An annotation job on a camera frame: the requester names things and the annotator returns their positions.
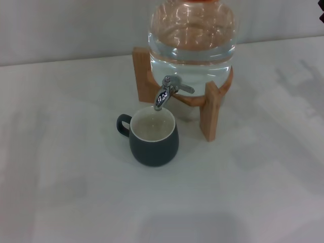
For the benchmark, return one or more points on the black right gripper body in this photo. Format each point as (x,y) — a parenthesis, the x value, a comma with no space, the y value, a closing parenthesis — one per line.
(322,10)

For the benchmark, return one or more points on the chrome faucet with lever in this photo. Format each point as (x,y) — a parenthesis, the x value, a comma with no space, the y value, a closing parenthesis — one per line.
(160,97)

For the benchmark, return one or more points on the black ceramic cup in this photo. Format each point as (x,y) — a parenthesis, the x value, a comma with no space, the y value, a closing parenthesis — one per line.
(154,152)

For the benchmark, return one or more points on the clear glass water jar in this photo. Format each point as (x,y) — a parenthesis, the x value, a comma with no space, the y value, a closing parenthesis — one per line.
(192,55)

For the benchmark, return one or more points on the wooden jar stand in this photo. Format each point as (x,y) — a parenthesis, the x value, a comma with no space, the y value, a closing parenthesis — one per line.
(211,114)

